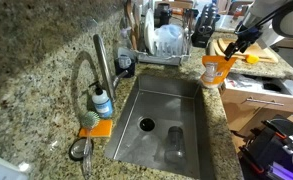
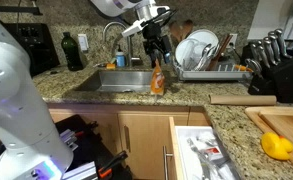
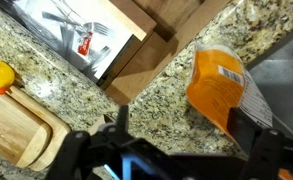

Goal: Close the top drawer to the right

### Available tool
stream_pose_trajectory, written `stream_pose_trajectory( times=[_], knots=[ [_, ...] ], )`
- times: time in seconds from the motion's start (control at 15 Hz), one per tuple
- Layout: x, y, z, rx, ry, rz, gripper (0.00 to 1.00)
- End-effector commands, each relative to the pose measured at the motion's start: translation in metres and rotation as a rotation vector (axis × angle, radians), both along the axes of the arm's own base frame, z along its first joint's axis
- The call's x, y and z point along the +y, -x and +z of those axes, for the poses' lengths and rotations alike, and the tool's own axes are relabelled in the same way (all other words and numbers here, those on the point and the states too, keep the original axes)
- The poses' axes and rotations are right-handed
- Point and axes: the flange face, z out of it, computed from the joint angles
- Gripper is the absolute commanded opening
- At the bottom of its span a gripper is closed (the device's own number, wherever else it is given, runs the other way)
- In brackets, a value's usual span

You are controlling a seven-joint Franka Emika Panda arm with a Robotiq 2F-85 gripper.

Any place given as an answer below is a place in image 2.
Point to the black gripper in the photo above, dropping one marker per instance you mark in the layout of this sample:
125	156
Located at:
155	43

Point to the drawer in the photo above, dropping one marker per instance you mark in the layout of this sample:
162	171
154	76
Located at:
198	154

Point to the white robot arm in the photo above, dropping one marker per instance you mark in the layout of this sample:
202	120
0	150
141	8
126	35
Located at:
34	149

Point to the chrome kitchen faucet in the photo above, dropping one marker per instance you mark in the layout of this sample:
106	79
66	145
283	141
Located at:
131	59

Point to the wooden spoons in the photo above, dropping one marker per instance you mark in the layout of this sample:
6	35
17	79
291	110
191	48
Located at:
180	32

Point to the orange snack bag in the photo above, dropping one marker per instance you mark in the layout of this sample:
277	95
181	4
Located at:
157	80

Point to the blue soap bottle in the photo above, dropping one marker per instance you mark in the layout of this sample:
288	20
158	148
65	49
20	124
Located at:
120	57

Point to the white plate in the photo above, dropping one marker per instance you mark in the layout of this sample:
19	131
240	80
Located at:
206	36

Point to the stainless steel sink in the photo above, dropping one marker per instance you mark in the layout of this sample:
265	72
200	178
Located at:
117	81

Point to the orange sponge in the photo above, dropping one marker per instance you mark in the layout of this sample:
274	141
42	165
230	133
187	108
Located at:
110	66

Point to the cardboard paper roll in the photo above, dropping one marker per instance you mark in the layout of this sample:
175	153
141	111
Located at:
250	100

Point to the metal dish rack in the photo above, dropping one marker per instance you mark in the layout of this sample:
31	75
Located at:
224	71

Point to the dark green glass bottle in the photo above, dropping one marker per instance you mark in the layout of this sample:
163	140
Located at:
71	51

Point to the wooden cabinet door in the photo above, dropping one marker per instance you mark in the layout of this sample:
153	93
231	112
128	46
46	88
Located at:
143	137

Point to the black tool cart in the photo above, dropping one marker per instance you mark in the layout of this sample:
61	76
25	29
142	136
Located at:
92	159

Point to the black knife block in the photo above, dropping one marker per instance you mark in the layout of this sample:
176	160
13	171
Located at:
272	67

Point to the black coffee machine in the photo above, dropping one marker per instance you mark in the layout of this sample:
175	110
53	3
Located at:
36	39

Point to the wooden cutting board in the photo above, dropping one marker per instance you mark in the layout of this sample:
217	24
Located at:
278	120

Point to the yellow rubber duck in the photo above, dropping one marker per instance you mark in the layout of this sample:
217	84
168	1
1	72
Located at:
275	146

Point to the white wall outlet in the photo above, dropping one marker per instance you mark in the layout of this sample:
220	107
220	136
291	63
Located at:
82	38

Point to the metal drawer handle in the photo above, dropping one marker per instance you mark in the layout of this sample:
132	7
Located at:
166	155

